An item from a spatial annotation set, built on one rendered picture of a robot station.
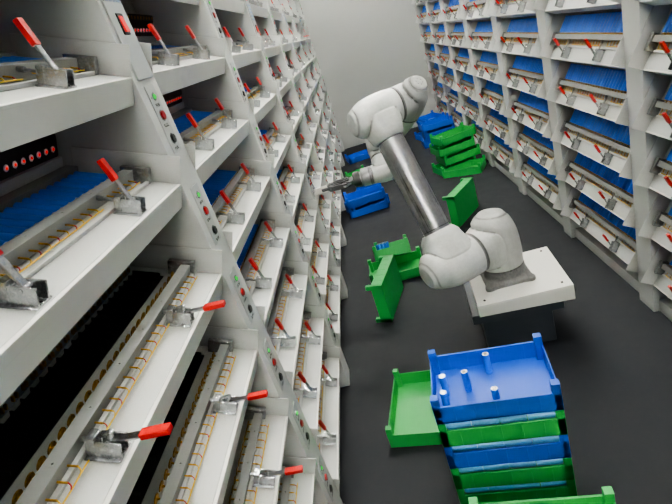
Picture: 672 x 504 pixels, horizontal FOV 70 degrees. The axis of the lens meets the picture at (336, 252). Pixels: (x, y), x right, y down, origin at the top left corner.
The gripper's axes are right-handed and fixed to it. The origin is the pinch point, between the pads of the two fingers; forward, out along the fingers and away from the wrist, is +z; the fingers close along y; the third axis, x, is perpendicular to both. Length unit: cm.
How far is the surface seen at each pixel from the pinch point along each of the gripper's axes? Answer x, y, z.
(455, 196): -40, 46, -69
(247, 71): 62, -5, 14
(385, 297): -47, -37, -17
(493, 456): -41, -138, -38
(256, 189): 32, -92, 6
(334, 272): -43.0, -5.1, 6.9
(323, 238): -23.0, -5.1, 6.4
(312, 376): -26, -109, 7
